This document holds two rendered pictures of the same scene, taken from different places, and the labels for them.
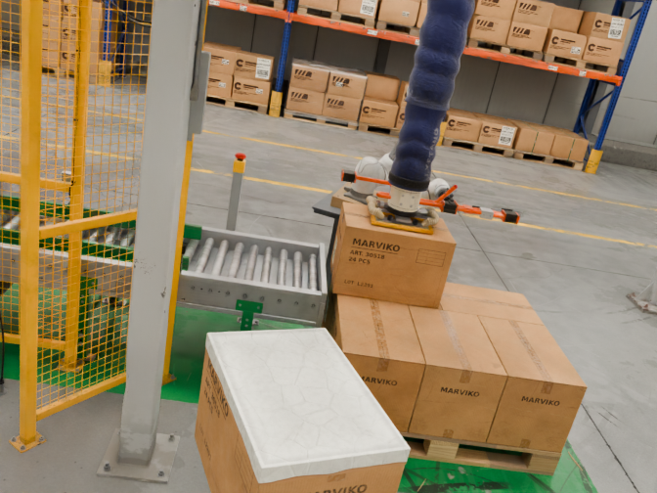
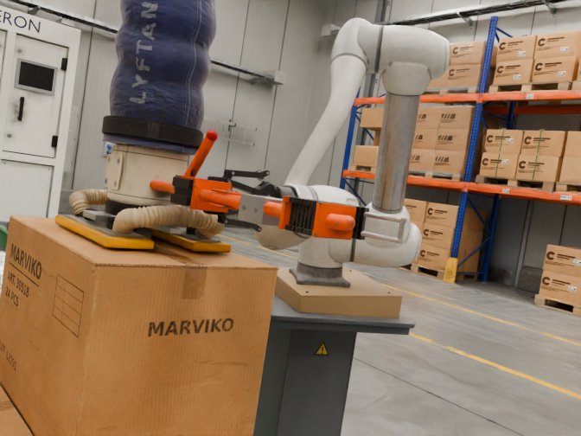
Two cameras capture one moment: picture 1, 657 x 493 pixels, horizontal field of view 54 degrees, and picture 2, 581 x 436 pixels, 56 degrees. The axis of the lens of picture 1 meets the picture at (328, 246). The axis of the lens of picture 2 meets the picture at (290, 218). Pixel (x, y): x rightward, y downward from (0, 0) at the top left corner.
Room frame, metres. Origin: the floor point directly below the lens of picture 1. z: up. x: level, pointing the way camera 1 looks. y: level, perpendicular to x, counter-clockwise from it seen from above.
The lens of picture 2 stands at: (2.96, -1.60, 1.12)
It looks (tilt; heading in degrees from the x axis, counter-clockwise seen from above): 3 degrees down; 55
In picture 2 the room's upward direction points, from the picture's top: 9 degrees clockwise
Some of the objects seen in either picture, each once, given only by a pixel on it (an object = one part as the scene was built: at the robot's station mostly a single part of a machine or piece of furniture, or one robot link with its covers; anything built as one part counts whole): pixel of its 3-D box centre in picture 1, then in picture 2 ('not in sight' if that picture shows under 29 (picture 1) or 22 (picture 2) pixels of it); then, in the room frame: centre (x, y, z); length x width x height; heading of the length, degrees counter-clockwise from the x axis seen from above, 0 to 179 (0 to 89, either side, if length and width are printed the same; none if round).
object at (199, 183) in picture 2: (448, 205); (201, 193); (3.42, -0.61, 1.08); 0.10 x 0.08 x 0.06; 5
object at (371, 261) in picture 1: (389, 253); (123, 322); (3.39, -0.35, 0.74); 0.60 x 0.40 x 0.40; 96
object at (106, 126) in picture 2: (409, 178); (155, 133); (3.40, -0.36, 1.19); 0.23 x 0.23 x 0.04
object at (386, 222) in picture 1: (402, 222); (101, 224); (3.31, -0.37, 0.97); 0.34 x 0.10 x 0.05; 95
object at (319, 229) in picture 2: (509, 216); (316, 217); (3.45, -0.96, 1.08); 0.08 x 0.07 x 0.05; 95
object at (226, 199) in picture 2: (435, 198); (236, 196); (3.54, -0.54, 1.08); 0.93 x 0.30 x 0.04; 95
